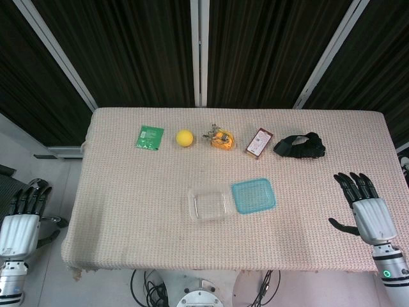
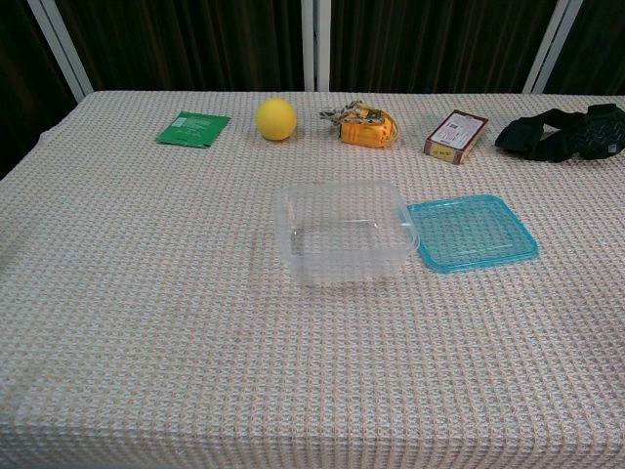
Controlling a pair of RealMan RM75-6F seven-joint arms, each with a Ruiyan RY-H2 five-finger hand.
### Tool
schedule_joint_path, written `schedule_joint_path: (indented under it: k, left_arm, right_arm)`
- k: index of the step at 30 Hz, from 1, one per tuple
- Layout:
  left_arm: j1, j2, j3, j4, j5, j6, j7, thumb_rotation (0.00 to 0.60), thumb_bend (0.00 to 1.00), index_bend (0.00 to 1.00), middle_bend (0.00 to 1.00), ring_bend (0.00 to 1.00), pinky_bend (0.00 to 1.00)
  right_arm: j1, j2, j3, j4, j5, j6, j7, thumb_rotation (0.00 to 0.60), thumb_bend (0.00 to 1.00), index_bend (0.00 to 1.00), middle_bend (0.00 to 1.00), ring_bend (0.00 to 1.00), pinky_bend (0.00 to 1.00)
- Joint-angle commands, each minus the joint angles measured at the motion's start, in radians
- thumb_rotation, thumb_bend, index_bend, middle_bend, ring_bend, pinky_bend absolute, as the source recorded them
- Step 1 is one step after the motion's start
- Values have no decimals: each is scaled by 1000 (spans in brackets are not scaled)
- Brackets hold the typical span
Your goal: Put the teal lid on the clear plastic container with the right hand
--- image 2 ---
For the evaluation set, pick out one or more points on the blue plastic lid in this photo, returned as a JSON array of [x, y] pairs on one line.
[[469, 234]]

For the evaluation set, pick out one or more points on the clear plastic container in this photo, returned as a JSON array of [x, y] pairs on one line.
[[342, 229]]

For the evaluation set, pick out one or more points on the yellow ball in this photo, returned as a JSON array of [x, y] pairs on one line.
[[276, 119]]

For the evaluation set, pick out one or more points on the green sachet packet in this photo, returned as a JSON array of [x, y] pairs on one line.
[[193, 129]]

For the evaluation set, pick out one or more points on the small brown red carton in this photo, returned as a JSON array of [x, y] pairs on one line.
[[454, 137]]

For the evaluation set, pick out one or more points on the pink waffle tablecloth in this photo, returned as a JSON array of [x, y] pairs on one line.
[[146, 303]]

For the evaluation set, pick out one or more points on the dark pleated curtain panel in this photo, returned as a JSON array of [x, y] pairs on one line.
[[185, 44], [22, 78], [429, 44], [595, 44]]

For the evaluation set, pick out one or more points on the black cloth bundle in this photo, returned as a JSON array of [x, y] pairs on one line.
[[561, 141]]

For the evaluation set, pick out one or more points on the white frame post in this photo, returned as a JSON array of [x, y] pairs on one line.
[[547, 46], [61, 46], [316, 44]]

